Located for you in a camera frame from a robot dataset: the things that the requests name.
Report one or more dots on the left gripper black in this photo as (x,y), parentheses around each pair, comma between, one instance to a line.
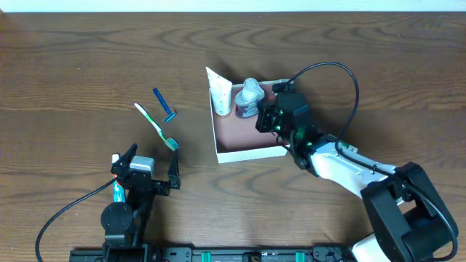
(146,182)

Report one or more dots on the blue disposable razor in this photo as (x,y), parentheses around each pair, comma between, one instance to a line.
(170,113)

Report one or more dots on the teal toothpaste tube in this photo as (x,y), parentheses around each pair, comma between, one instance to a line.
(118,191)

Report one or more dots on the green white toothbrush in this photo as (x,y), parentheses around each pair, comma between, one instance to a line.
(170,142)

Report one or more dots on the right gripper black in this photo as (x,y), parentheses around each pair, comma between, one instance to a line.
(265,118)

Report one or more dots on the white conditioner tube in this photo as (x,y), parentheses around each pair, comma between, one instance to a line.
(220,92)

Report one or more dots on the white box pink interior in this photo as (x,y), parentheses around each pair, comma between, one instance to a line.
(238,140)

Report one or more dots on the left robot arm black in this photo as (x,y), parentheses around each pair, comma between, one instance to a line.
(124,221)

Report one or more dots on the clear pump soap bottle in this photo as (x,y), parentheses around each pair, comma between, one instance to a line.
(247,99)

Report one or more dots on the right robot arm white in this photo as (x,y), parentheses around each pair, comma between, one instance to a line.
(409,219)

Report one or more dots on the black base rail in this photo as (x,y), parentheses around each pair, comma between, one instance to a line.
(150,253)

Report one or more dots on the green soap box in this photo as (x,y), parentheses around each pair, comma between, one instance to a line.
(348,147)

